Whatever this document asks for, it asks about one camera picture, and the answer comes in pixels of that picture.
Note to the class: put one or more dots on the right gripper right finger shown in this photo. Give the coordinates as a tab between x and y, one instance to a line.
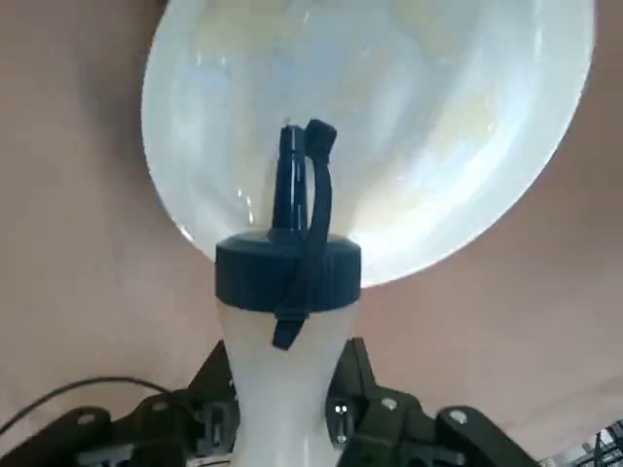
389	433

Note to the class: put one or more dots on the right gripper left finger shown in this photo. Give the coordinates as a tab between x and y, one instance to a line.
170	428

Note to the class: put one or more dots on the transparent sauce bottle blue cap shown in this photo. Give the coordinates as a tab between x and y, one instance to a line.
287	272

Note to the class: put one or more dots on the white round plate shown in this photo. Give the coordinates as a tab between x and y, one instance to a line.
414	146

